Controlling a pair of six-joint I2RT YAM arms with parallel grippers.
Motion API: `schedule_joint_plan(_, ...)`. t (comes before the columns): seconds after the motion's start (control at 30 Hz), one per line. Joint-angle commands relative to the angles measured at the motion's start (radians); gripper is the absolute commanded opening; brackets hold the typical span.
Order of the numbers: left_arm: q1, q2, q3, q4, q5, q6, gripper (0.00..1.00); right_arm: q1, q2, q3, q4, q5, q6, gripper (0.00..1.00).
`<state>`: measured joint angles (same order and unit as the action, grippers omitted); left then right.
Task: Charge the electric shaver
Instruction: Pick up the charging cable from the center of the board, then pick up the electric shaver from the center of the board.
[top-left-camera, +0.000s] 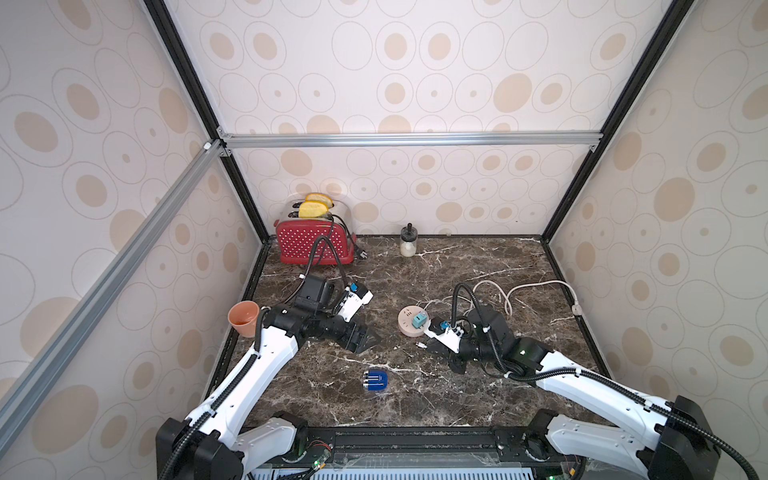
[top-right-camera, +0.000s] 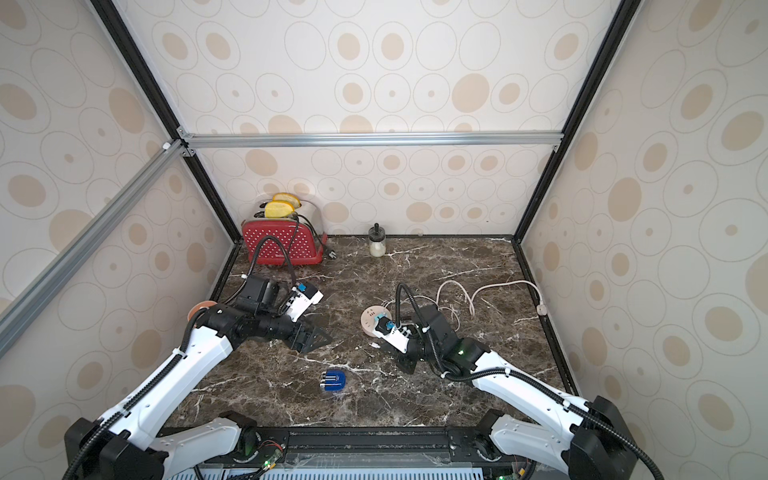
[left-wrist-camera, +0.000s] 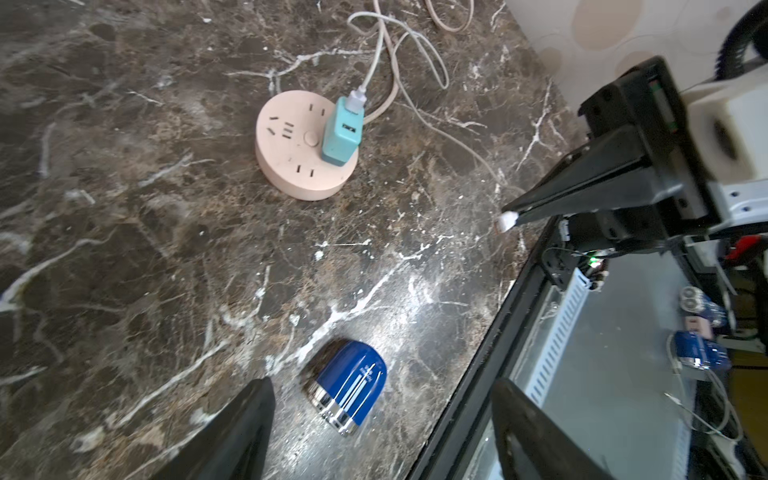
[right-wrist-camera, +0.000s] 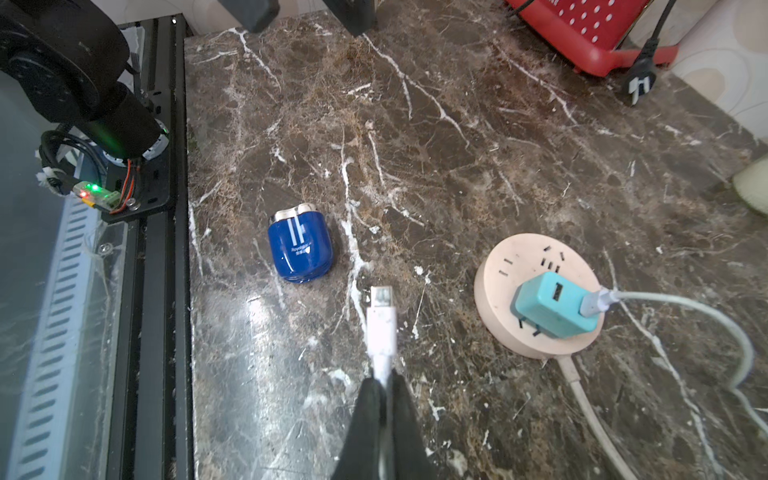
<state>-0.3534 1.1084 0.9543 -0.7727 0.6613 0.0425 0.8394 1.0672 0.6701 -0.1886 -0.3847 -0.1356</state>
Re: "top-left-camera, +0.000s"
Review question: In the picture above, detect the teal USB wall charger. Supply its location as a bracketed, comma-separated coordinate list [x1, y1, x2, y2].
[411, 311, 429, 329]

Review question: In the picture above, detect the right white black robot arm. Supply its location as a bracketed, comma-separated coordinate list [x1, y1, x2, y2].
[426, 283, 758, 479]

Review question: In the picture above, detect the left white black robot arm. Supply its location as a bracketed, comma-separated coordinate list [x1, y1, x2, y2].
[156, 271, 377, 479]

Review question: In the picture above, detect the round pink power strip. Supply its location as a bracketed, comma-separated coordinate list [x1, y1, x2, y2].
[397, 305, 431, 338]

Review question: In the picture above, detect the red polka dot toaster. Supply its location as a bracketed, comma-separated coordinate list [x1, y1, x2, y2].
[274, 218, 355, 266]

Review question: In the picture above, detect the orange plastic cup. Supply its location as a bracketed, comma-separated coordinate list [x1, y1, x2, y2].
[227, 300, 260, 338]

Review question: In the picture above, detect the small glass bottle black cap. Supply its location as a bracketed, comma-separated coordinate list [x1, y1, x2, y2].
[399, 223, 418, 258]

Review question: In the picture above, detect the front yellow toast slice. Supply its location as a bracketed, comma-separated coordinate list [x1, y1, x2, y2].
[298, 200, 329, 219]

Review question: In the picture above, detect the yellow toast slice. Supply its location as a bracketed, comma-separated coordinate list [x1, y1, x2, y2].
[305, 192, 334, 209]
[298, 200, 329, 219]

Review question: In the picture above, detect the back yellow toast slice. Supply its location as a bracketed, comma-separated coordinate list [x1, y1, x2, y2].
[305, 192, 334, 209]

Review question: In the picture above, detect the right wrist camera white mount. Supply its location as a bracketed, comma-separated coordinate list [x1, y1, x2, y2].
[425, 321, 464, 354]

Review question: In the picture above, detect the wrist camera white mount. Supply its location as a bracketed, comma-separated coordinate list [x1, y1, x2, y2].
[335, 283, 373, 322]
[425, 321, 464, 354]

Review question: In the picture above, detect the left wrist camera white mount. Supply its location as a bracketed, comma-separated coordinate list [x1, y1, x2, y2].
[335, 283, 373, 322]

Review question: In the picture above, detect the pink power strip cord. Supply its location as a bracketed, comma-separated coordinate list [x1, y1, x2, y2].
[425, 278, 584, 319]

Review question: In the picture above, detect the black toaster power cord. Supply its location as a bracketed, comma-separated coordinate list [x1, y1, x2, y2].
[314, 212, 369, 265]

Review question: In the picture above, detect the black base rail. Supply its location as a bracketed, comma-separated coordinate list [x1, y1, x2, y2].
[158, 424, 676, 480]

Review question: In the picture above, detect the left slanted aluminium frame bar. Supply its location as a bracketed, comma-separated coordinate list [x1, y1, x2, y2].
[1, 139, 224, 455]

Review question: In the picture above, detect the horizontal aluminium frame bar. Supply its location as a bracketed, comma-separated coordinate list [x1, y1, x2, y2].
[209, 130, 603, 149]

